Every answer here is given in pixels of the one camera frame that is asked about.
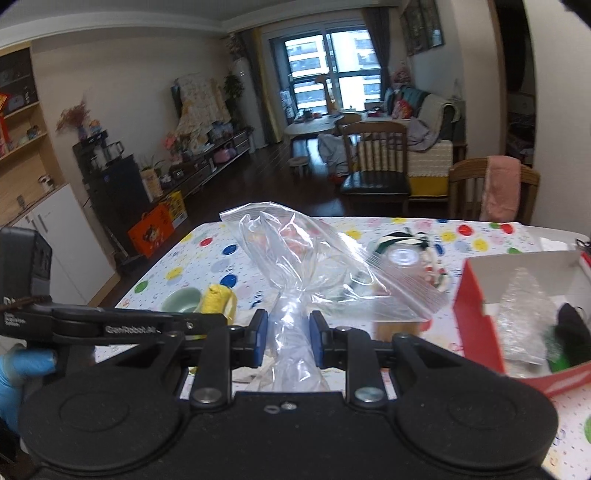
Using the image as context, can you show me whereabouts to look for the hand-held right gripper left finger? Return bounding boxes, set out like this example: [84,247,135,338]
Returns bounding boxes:
[60,309,269,410]

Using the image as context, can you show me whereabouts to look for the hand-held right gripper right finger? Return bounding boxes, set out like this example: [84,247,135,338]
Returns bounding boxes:
[307,309,463,410]

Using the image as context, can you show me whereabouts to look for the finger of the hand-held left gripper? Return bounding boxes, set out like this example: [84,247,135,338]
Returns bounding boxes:
[159,310,237,344]

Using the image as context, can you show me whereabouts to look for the yellow knitted cloth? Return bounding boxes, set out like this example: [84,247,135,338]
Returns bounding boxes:
[198,285,238,324]

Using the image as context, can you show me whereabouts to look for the clear zip plastic bag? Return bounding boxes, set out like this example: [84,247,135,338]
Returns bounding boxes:
[219,200,452,393]

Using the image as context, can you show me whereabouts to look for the red cardboard box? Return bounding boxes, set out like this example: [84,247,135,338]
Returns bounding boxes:
[452,237,591,411]

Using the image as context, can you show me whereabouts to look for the green sponge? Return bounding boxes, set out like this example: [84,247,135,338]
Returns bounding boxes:
[546,339,575,374]

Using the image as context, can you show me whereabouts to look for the black cloth with straps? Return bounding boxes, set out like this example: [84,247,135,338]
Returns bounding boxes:
[556,302,591,365]

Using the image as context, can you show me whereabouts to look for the person's left hand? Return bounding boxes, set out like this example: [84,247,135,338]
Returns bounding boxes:
[0,348,59,419]

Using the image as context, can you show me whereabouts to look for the green ceramic cup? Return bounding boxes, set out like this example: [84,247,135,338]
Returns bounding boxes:
[161,287,204,315]

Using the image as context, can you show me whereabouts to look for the white cabinet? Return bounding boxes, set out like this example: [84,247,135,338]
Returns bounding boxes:
[0,184,116,315]

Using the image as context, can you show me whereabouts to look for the balloon print tablecloth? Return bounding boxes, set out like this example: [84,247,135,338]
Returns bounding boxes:
[113,215,591,467]

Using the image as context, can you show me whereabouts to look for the orange gift box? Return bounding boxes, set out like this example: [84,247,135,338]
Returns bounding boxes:
[128,203,178,258]

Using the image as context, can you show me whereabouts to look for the black tea machine cabinet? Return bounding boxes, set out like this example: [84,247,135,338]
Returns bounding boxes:
[73,131,153,259]

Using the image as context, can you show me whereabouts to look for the yellow box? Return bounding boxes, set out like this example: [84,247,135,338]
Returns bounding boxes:
[159,190,188,227]

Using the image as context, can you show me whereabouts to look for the orange tea bottle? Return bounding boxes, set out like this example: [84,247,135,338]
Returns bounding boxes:
[372,244,424,343]

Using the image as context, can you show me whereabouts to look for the television cabinet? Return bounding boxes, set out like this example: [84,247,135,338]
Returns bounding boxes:
[157,129,254,195]

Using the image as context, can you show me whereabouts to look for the dried flowers in vase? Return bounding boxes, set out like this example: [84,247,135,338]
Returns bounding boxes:
[56,99,90,141]

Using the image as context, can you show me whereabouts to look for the wooden chair with dark seat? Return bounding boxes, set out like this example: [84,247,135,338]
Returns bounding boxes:
[341,121,411,215]

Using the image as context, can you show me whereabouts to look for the pink artificial flowers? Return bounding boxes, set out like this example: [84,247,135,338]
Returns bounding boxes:
[161,134,183,160]

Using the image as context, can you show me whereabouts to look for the pale grey bag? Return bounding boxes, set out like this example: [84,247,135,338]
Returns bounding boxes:
[318,133,352,178]

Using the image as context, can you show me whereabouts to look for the sofa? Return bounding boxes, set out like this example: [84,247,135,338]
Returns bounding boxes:
[383,85,467,197]

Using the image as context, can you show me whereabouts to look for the wooden coffee table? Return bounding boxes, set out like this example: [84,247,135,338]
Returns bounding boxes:
[284,113,363,148]

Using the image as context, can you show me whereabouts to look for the printed cloth over television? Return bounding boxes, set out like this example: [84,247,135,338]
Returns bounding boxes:
[173,74,232,146]

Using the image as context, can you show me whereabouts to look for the white tower air conditioner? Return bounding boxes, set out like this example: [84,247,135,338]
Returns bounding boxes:
[233,58,266,148]

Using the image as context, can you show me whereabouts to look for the lilac garment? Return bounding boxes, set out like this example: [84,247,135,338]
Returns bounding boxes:
[409,117,439,153]

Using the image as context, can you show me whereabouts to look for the green potted plant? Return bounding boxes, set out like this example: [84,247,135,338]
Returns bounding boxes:
[224,73,245,125]

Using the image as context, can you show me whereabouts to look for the yellow and grey curtain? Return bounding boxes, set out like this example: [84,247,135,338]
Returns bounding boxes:
[245,28,282,146]

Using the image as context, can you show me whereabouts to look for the pink towel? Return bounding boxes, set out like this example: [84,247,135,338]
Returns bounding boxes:
[480,155,522,223]

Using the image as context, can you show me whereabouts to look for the wooden giraffe stand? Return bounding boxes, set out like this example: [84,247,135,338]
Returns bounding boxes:
[314,74,335,116]

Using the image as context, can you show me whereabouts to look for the cream sofa throw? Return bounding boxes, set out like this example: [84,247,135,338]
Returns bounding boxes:
[418,92,462,134]

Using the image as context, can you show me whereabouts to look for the large window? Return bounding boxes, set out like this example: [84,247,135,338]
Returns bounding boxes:
[270,21,384,116]

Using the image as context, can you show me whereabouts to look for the wooden wall shelf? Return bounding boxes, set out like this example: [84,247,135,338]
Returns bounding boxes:
[0,41,65,222]

